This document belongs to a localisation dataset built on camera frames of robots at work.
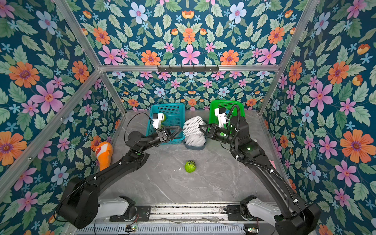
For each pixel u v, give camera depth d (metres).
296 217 0.37
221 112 0.60
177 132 0.71
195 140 0.98
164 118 0.69
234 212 0.73
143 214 0.73
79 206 0.41
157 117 0.66
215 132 0.57
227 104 1.15
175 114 1.15
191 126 0.64
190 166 0.84
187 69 0.93
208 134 0.57
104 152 0.88
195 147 0.96
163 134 0.61
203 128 0.64
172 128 0.63
